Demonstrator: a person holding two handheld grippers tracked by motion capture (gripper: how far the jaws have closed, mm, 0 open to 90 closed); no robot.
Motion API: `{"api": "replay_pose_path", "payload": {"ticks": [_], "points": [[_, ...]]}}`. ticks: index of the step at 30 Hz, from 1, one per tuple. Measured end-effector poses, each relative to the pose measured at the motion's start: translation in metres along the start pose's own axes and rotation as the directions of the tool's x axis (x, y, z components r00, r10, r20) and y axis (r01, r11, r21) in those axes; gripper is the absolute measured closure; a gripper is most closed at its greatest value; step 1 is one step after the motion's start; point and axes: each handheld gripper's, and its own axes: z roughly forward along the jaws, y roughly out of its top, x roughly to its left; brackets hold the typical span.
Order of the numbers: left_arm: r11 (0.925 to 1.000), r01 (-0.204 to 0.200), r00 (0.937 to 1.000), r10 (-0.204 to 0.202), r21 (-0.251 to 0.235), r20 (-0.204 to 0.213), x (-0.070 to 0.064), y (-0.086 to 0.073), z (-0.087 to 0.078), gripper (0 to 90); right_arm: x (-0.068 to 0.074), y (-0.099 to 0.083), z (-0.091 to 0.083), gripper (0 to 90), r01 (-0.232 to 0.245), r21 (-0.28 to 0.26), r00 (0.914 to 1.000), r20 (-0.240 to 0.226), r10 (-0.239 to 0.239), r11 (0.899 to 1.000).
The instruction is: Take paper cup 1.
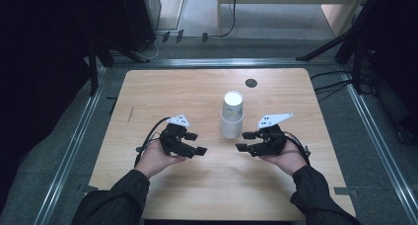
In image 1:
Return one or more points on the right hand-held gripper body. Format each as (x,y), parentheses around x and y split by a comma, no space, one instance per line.
(272,141)

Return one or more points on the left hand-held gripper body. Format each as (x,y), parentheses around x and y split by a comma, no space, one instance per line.
(172,139)

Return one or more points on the stack of white paper cups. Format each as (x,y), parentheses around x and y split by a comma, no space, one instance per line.
(231,126)

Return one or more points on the person's left hand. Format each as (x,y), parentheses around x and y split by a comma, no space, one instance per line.
(154,157)

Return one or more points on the person's right hand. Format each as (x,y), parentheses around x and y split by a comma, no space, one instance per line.
(291,159)

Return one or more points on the black round table grommet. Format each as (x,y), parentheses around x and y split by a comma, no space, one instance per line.
(251,83)

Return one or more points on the grey tape strip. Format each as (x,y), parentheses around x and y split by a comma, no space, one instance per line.
(345,190)
(88,188)

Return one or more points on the black tape strip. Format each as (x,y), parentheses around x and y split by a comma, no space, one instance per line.
(166,37)
(204,37)
(179,36)

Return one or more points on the black metal stand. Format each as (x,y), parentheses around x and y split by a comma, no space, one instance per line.
(93,73)

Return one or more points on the black tripod stand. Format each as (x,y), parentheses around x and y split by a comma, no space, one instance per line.
(328,44)

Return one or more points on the black cabinet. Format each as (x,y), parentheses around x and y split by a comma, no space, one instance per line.
(138,17)

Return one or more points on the dark curtain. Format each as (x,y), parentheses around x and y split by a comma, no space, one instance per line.
(39,70)
(401,54)

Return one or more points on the metal floor rail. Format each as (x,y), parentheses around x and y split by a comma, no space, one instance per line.
(223,62)
(70,152)
(366,119)

